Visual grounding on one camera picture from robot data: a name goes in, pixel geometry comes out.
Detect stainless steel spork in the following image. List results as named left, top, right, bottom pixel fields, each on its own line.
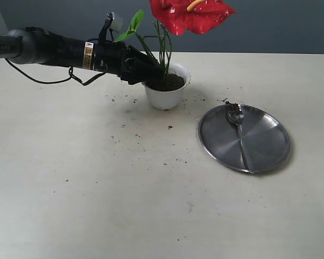
left=227, top=111, right=255, bottom=174

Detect round stainless steel plate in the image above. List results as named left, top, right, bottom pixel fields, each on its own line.
left=198, top=104, right=291, bottom=174

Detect clump of soil on spork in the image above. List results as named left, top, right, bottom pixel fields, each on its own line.
left=225, top=101, right=241, bottom=115

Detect dark soil in pot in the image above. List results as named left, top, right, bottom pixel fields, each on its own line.
left=145, top=73, right=185, bottom=92

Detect white plastic flower pot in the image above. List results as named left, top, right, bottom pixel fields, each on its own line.
left=142, top=63, right=191, bottom=111

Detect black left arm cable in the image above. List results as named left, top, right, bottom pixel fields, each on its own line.
left=4, top=58, right=109, bottom=87

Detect red artificial anthurium flower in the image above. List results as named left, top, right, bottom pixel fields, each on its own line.
left=115, top=1, right=236, bottom=78

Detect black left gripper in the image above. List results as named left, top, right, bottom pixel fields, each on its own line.
left=92, top=42, right=164, bottom=85

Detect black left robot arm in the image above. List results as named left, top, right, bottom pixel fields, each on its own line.
left=0, top=27, right=164, bottom=86

